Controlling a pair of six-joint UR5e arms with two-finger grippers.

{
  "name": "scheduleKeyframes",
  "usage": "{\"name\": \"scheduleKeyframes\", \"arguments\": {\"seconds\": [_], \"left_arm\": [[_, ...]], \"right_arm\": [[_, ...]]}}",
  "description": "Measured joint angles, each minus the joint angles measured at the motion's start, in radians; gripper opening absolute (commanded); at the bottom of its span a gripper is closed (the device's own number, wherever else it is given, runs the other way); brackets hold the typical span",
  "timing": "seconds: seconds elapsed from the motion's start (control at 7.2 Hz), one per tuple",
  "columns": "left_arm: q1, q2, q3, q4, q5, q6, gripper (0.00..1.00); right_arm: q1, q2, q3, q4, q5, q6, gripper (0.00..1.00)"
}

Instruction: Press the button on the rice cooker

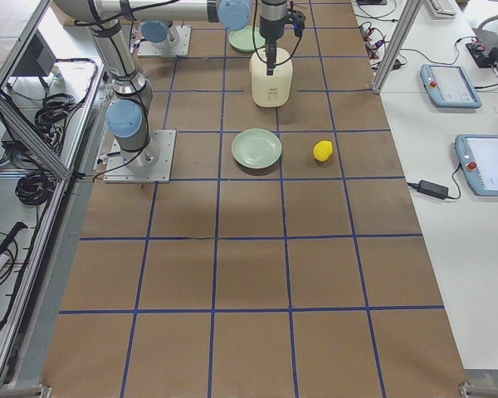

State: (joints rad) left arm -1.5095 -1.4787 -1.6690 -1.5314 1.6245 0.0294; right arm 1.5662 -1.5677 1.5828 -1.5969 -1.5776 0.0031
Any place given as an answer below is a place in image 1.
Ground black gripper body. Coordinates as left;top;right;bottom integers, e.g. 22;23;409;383
260;0;284;41

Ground cream white rice cooker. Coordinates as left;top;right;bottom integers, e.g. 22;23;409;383
250;48;293;108

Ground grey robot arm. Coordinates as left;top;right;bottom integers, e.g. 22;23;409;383
56;1;256;170
140;20;179;49

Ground green plate far side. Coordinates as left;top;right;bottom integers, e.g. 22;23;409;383
228;26;265;52

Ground green plate near lemon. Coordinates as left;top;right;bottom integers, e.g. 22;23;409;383
231;129;282;169

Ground yellow lemon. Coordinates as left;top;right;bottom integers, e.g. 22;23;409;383
312;140;334;163

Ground white keyboard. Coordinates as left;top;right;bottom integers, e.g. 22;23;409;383
422;0;457;19

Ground far blue teach pendant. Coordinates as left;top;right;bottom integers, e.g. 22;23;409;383
420;64;482;109

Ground blue teach pendant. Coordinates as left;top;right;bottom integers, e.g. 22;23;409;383
455;134;498;197
420;64;482;109

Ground black power adapter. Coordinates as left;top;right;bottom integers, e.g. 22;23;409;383
417;180;449;200

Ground black electronics box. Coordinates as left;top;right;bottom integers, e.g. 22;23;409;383
12;30;56;80

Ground near blue teach pendant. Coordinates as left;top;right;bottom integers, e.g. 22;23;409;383
455;134;498;197

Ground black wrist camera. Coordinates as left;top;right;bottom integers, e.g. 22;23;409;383
289;10;306;38

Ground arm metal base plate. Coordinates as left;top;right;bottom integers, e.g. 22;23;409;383
137;25;192;58
102;129;176;183

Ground aluminium frame post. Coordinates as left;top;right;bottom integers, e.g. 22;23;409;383
372;0;421;94

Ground coiled black cables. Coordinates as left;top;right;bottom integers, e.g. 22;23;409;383
33;93;86;146

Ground aluminium frame diagonal strut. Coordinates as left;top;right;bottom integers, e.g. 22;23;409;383
0;88;71;180

